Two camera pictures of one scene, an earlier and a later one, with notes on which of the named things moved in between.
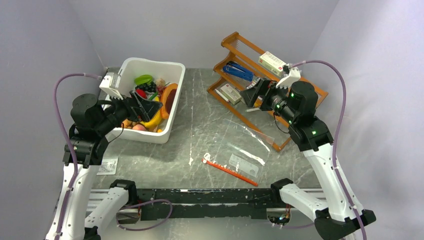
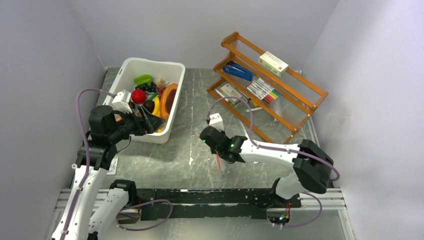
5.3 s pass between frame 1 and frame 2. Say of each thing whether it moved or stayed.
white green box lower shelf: stayed
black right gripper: moved
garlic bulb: stayed
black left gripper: moved
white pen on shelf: stayed
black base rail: stayed
